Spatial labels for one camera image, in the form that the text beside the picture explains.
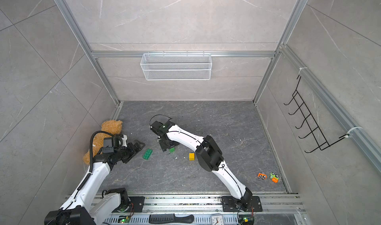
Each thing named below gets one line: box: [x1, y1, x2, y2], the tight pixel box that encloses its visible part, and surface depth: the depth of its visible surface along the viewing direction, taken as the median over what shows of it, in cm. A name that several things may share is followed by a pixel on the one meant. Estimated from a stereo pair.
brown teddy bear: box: [83, 120, 124, 166], surface depth 94 cm
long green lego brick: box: [142, 148, 153, 161], surface depth 92 cm
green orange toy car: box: [268, 171, 280, 183], surface depth 82 cm
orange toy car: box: [257, 171, 268, 180], surface depth 83 cm
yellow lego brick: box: [189, 152, 195, 162], surface depth 88 cm
